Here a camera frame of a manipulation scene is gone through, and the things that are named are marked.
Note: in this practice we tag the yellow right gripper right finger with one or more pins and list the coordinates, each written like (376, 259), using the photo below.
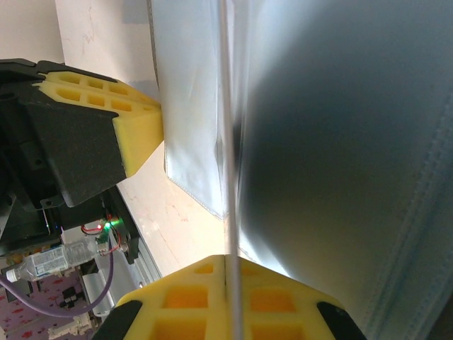
(308, 301)

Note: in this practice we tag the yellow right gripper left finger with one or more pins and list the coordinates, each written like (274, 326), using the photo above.
(212, 283)

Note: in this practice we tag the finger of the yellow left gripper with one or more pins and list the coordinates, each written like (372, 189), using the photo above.
(138, 134)
(106, 82)

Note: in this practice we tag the silver grey card holder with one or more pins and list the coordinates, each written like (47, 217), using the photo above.
(354, 141)

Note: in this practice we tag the circuit board with LED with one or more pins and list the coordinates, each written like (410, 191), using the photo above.
(102, 241)

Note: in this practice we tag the clear plastic water bottle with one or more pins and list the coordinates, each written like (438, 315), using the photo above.
(49, 260)

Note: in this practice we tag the long aluminium frame rail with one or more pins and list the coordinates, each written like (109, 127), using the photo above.
(147, 263)

